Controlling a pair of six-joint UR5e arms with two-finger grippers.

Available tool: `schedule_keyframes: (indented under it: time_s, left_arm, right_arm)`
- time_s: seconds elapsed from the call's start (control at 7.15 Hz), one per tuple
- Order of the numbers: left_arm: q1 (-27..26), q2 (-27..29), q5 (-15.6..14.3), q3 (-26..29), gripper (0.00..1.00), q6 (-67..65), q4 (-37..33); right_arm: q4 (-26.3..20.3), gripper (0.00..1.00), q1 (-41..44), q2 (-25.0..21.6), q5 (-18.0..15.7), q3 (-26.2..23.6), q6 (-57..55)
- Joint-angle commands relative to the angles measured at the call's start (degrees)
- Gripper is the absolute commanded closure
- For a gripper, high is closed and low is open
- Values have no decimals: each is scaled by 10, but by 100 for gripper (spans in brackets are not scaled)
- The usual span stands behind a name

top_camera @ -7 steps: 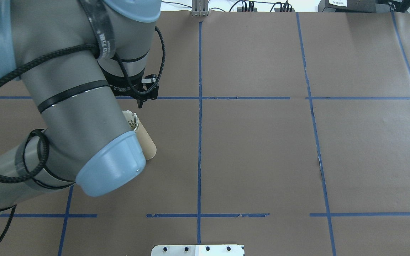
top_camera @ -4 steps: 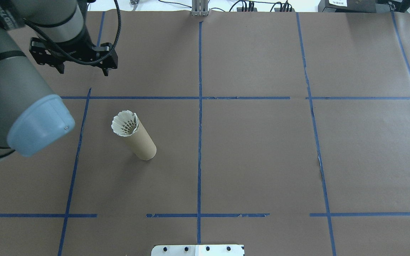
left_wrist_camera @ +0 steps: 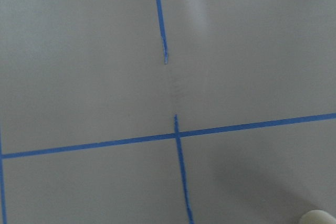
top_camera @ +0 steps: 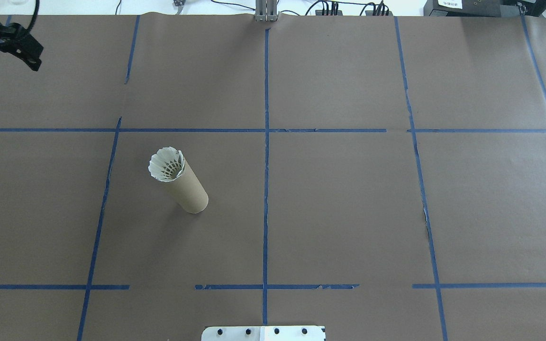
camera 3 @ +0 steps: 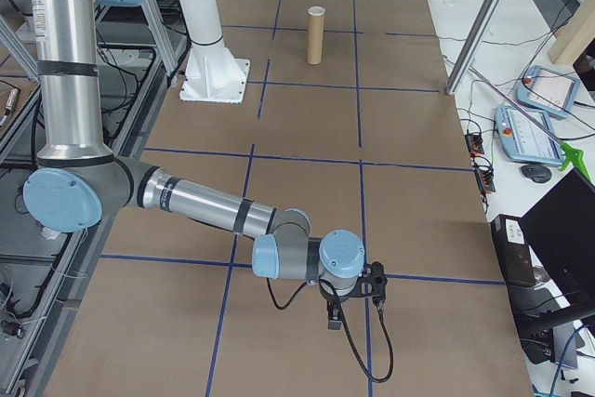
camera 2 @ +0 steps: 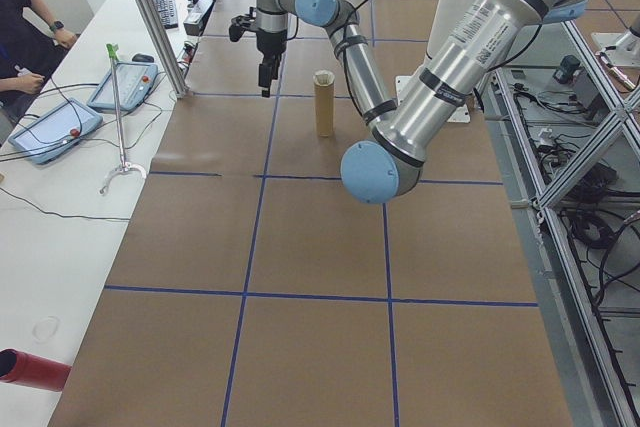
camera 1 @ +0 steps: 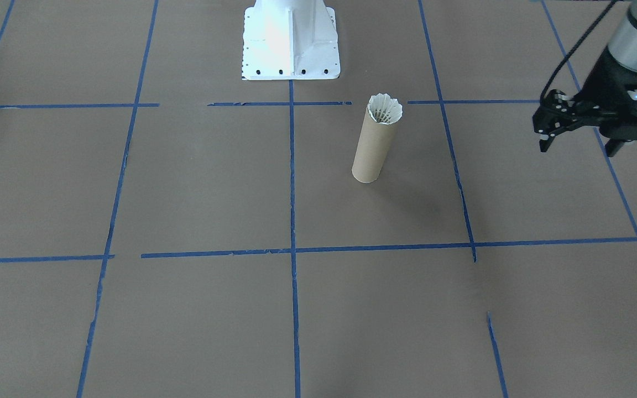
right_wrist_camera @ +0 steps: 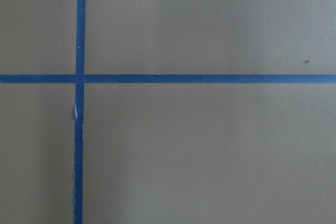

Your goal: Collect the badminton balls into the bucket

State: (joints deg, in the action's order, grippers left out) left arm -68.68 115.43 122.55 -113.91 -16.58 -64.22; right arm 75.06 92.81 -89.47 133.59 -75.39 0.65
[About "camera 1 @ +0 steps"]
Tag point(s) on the white feather shuttlecock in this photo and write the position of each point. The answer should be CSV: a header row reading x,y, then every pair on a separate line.
x,y
385,110

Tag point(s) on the brown cardboard tube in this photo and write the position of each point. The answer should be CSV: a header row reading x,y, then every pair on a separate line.
x,y
371,155

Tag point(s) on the white column pedestal with plate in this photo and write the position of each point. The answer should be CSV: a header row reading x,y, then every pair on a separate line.
x,y
291,38

